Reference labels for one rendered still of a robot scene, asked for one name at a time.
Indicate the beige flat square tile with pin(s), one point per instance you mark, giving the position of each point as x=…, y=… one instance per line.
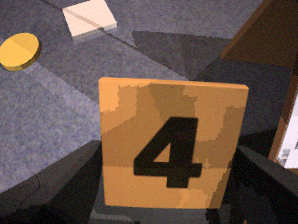
x=88, y=18

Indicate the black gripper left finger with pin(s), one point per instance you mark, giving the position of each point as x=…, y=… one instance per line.
x=63, y=193

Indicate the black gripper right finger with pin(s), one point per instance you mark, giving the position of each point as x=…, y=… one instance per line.
x=267, y=192

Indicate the yellow round disc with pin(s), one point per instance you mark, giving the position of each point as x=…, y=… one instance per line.
x=16, y=52

